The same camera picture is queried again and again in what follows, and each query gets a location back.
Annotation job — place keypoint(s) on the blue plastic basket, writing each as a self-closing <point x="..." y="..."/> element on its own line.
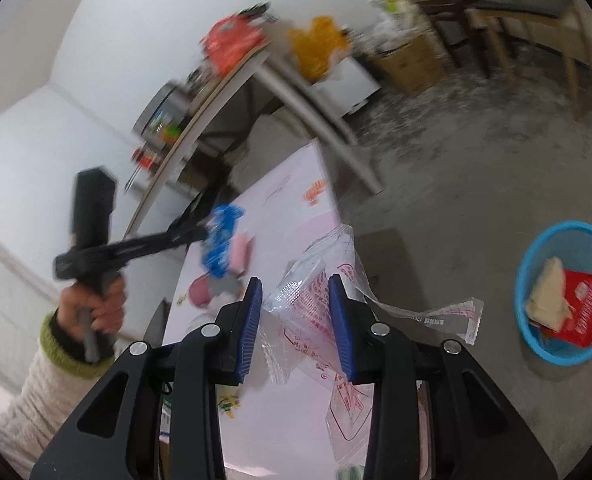
<point x="541" y="245"/>

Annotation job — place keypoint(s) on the clear red-printed plastic wrapper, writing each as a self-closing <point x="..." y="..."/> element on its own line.
<point x="301" y="320"/>

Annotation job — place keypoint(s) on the clear plastic bags pile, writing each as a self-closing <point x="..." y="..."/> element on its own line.
<point x="396" y="27"/>

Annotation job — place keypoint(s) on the green and white bag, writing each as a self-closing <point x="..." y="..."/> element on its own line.
<point x="393" y="2"/>

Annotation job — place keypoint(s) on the silver rice cooker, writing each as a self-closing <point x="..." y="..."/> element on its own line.
<point x="160" y="110"/>

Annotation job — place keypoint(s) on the blue plastic packet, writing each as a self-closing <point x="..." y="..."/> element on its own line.
<point x="220" y="245"/>

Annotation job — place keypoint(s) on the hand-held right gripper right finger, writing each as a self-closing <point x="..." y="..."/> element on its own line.
<point x="341" y="330"/>

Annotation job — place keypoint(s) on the pink foam sheet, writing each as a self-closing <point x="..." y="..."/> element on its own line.
<point x="242" y="255"/>

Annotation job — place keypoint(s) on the white side table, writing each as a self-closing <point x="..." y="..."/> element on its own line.
<point x="321" y="125"/>

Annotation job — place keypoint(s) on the person's left hand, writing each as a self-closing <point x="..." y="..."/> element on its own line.
<point x="108" y="312"/>

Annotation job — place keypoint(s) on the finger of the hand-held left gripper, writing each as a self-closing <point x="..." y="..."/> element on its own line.
<point x="195" y="210"/>
<point x="165" y="242"/>

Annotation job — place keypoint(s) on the wooden frame chair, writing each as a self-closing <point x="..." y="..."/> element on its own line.
<point x="526" y="2"/>

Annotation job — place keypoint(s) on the orange plastic bag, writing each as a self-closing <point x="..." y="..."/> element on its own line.
<point x="318" y="47"/>

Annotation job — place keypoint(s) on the person's left forearm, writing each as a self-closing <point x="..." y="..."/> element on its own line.
<point x="30" y="400"/>

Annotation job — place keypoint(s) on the green-lid pickle jar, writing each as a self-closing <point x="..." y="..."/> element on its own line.
<point x="169" y="132"/>

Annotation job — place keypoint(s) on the large cardboard box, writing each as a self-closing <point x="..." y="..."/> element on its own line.
<point x="411" y="67"/>

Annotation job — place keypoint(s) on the red plastic bag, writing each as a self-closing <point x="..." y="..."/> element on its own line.
<point x="230" y="42"/>

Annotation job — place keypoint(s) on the red printed pack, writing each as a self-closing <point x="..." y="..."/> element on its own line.
<point x="588" y="310"/>

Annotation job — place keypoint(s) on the white sack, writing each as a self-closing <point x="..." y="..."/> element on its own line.
<point x="271" y="135"/>

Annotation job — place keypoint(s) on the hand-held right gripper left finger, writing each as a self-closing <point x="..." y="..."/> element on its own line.
<point x="248" y="330"/>

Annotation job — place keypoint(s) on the white box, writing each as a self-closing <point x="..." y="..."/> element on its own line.
<point x="348" y="85"/>

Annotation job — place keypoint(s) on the red chili sauce jar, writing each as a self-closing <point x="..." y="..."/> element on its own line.
<point x="148" y="157"/>

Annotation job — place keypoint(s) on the tan paper tissue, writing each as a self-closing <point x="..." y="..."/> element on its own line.
<point x="548" y="295"/>

